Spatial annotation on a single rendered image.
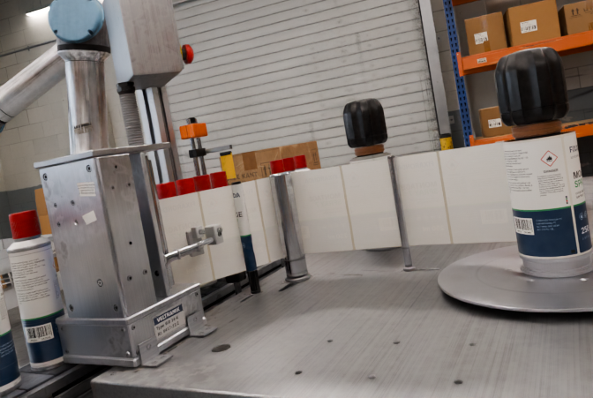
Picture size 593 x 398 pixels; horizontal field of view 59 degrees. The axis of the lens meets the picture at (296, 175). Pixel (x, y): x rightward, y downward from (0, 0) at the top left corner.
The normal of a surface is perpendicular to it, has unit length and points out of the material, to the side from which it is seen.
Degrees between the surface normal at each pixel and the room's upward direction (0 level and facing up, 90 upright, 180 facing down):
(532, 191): 90
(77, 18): 86
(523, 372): 0
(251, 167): 90
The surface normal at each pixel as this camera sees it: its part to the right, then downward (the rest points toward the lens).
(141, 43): 0.45, -0.03
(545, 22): -0.23, 0.09
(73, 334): -0.46, 0.13
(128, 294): 0.87, -0.13
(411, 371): -0.17, -0.98
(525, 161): -0.74, 0.16
